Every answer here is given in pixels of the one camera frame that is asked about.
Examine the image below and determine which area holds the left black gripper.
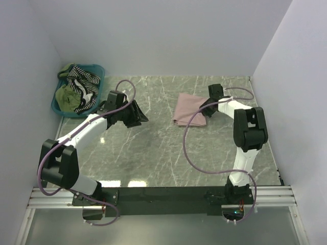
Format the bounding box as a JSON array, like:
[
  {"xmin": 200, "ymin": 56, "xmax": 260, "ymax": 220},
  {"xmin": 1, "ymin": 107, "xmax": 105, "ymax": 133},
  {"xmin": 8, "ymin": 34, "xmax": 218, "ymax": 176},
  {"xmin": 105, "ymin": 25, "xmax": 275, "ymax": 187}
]
[{"xmin": 116, "ymin": 100, "xmax": 149, "ymax": 128}]

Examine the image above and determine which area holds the pink tank top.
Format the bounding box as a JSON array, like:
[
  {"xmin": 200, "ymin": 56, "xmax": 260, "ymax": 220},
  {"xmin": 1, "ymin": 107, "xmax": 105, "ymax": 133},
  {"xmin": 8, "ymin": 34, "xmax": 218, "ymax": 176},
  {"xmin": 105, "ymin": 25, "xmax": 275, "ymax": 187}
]
[{"xmin": 173, "ymin": 93, "xmax": 207, "ymax": 127}]

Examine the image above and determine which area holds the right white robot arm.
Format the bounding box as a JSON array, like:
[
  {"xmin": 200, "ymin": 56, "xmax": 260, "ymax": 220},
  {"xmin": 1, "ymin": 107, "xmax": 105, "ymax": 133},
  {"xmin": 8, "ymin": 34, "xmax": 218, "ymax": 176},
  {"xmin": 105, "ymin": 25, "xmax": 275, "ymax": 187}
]
[{"xmin": 201, "ymin": 84, "xmax": 268, "ymax": 204}]

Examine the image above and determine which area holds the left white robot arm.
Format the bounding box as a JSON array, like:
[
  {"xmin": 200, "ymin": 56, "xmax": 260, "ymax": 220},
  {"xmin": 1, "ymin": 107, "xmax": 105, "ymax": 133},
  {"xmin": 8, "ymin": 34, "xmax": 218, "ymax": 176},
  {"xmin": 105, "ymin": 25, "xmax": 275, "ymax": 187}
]
[{"xmin": 37, "ymin": 91, "xmax": 148, "ymax": 205}]

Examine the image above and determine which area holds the black white striped tank top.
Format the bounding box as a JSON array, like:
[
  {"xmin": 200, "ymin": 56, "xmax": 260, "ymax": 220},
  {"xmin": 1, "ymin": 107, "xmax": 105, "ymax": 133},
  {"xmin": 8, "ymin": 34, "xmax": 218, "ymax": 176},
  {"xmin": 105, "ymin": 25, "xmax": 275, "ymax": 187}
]
[{"xmin": 67, "ymin": 64, "xmax": 101, "ymax": 114}]

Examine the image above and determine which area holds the green tank top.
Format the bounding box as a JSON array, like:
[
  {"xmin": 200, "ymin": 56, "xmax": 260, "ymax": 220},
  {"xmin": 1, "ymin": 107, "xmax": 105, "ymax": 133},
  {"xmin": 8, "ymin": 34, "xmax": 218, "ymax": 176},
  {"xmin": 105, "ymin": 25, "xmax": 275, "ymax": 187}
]
[{"xmin": 55, "ymin": 63, "xmax": 81, "ymax": 112}]

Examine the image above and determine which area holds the teal plastic basket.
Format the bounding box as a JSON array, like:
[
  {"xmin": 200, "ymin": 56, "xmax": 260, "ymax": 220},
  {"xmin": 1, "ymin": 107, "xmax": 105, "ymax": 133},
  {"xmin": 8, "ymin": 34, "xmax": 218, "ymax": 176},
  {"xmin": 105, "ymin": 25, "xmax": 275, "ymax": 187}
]
[{"xmin": 51, "ymin": 63, "xmax": 105, "ymax": 118}]

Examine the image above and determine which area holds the black base beam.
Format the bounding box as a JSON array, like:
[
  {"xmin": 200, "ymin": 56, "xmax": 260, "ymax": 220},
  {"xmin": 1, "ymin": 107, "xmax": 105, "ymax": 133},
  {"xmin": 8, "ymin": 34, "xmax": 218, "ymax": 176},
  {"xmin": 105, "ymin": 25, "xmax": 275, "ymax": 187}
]
[{"xmin": 72, "ymin": 186, "xmax": 256, "ymax": 219}]

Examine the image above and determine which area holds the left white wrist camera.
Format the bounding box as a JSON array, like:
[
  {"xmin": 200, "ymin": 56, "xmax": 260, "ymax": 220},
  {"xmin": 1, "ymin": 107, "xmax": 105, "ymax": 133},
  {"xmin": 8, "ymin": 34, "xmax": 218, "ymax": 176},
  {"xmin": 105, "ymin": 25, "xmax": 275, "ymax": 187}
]
[{"xmin": 122, "ymin": 89, "xmax": 130, "ymax": 101}]

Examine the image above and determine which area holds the aluminium rail frame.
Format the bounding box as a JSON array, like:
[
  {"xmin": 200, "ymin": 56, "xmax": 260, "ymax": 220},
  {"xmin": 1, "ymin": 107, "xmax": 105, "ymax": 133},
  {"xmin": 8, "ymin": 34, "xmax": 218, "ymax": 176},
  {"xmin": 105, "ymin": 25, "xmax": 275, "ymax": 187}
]
[{"xmin": 15, "ymin": 117, "xmax": 307, "ymax": 245}]

